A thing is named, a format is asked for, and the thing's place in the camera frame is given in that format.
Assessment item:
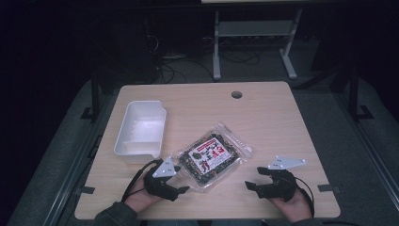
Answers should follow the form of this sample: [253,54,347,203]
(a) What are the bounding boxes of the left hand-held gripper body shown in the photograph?
[143,155,181,202]

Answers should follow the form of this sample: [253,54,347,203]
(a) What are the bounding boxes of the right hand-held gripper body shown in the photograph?
[254,155,308,202]

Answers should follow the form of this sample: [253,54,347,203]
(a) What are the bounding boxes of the clear packet with red-white label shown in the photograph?
[173,122,255,193]

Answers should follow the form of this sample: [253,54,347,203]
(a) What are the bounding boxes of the white plastic bin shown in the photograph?
[113,100,168,166]

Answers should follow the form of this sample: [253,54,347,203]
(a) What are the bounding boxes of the person's left hand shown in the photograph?
[124,184,163,215]

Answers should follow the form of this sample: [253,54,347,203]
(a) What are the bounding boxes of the person's right hand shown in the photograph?
[268,187,313,223]

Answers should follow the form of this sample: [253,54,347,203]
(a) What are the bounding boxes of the black metal stand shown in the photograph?
[80,70,102,122]
[347,64,375,122]

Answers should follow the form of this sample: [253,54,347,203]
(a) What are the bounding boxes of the black strap piece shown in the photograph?
[316,184,343,194]
[74,186,96,195]

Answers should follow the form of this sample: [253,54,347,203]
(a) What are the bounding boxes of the black floor cables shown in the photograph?
[147,34,262,84]

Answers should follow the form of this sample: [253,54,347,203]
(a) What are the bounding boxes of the white metal table frame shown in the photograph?
[200,0,305,82]

